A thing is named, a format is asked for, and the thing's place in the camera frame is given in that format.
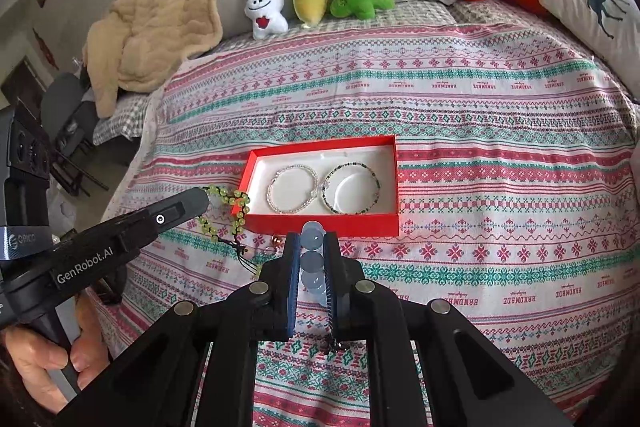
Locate white deer pillow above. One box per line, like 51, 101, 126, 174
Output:
539, 0, 639, 98

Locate beige quilted blanket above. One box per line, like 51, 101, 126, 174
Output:
82, 0, 224, 118

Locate person's left hand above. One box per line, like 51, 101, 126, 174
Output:
1, 293, 110, 414

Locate pale blue bead bracelet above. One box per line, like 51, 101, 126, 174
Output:
298, 220, 331, 308

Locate black chair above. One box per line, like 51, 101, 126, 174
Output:
0, 56, 109, 198

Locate patterned bedspread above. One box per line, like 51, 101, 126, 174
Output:
108, 23, 639, 421

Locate red jewelry box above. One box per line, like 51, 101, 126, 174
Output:
240, 135, 399, 237

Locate green seed bead bracelet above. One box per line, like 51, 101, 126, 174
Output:
320, 161, 382, 216

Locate white bunny plush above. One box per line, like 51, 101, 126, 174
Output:
244, 0, 288, 40

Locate black bead ornament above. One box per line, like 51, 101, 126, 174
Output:
321, 337, 347, 355

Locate white pearl bracelet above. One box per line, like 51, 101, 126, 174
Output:
264, 163, 320, 215

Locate small gold earrings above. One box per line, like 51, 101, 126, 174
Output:
266, 235, 285, 255

